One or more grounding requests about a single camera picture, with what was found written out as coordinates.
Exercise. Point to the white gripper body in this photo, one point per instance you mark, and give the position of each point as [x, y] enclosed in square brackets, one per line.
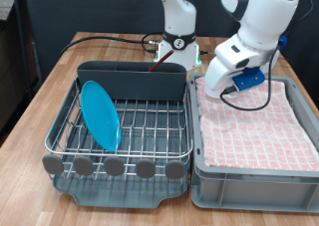
[217, 81]

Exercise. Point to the reddish brown wooden spoon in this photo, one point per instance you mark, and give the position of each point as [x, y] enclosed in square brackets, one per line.
[159, 60]

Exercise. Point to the blue plastic plate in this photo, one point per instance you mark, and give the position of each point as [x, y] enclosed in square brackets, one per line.
[99, 116]

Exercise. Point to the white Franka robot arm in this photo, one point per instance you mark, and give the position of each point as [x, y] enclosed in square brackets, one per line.
[262, 17]

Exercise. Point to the grey dish drying rack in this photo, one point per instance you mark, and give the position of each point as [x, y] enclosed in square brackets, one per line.
[109, 194]

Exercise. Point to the pink checked towel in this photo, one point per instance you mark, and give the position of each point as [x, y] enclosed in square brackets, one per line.
[249, 136]

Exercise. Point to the dark grey cutlery holder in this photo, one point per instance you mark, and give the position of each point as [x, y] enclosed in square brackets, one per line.
[133, 85]

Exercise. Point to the grey plastic crate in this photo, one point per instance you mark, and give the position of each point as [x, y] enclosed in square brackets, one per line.
[252, 192]

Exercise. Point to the dark backdrop curtain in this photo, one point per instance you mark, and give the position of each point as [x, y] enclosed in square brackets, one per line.
[43, 0]

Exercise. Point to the black metal pole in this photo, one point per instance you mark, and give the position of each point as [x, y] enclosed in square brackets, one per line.
[20, 37]

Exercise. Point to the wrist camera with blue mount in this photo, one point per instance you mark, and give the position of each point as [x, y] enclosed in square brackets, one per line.
[249, 78]

